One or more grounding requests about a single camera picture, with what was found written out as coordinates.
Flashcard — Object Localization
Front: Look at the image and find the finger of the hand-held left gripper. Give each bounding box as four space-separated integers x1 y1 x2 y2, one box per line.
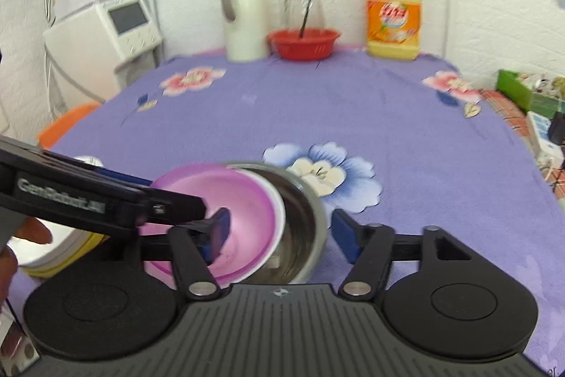
140 186 209 226
95 167 153 188

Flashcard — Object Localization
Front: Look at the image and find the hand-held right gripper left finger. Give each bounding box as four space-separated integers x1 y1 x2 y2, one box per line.
103 207 232 301

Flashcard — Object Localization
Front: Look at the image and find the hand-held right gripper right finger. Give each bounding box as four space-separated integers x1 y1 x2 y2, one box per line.
331 208 475 298

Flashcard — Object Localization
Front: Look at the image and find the stainless steel bowl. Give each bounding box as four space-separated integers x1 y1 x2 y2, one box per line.
221 162 328 285

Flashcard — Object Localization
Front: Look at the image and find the purple plastic bowl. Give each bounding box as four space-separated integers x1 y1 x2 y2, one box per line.
140 164 278 287

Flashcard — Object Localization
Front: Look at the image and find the yellow plastic plate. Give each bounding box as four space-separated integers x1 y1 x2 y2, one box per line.
22 233 109 279

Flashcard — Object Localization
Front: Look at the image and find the person's left hand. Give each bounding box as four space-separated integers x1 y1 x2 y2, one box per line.
0 217 52 304

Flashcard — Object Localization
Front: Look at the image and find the orange plastic basin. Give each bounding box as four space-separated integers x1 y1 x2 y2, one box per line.
37 102 102 150

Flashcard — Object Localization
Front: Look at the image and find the purple floral tablecloth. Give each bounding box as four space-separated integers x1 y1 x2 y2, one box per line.
9 48 565 377

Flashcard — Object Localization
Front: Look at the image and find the white appliance with screen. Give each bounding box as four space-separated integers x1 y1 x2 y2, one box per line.
43 0 164 104

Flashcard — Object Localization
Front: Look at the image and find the white thermos jug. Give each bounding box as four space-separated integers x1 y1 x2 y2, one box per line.
221 0 270 63

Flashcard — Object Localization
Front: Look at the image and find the red plastic basket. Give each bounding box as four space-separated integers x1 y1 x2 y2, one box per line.
267 28 343 61

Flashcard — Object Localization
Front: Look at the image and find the red patterned cloth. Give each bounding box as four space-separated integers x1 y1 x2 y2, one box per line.
481 90 565 201

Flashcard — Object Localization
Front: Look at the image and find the yellow detergent bottle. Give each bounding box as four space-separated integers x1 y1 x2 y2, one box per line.
365 0 427 60

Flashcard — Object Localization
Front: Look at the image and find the white blue packet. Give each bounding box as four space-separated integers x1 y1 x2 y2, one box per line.
527 111 565 159

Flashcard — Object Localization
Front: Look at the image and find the green box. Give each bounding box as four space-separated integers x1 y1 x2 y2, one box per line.
496 69 565 119

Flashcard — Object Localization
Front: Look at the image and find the glass jar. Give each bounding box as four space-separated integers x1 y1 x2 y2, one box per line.
280 0 327 33

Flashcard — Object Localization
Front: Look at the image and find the black straw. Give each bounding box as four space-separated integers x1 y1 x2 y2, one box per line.
299 0 321 40

